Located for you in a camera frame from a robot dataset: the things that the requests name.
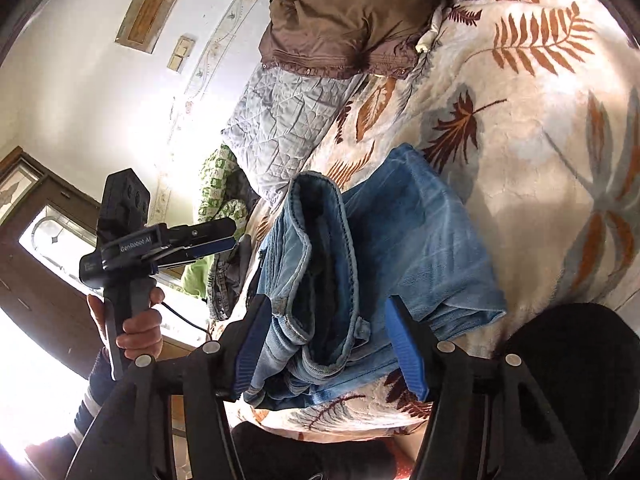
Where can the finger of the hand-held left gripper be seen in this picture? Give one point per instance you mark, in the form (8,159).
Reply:
(210,250)
(200,232)

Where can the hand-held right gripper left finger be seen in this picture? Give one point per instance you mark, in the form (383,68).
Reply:
(250,347)

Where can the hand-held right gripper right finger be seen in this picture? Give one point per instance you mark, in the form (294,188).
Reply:
(407,350)

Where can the blue denim pants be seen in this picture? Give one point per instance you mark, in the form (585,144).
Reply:
(400,220)

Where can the person's left forearm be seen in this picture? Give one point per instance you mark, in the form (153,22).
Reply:
(97,390)

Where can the person's left hand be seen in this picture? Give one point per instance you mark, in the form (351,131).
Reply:
(142,335)

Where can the lime green cloth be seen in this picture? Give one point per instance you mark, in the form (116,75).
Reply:
(197,280)

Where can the dark grey denim garment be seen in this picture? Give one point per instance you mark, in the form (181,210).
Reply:
(225,280)

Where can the green patterned cloth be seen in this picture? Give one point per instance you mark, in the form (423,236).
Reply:
(215,180)

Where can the brown wooden door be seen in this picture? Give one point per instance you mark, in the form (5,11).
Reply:
(30,260)

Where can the grey quilted pillow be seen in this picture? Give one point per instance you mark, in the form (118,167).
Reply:
(280,125)

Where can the leaf print fleece blanket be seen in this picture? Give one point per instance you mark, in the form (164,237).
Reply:
(525,160)

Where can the brown jacket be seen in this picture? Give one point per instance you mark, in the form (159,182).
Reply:
(350,15)

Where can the white rolled cloth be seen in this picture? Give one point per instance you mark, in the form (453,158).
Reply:
(425,40)

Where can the beige wall switch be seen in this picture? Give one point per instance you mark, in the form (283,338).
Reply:
(181,54)

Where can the gold framed wall picture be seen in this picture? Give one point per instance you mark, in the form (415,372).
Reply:
(147,20)

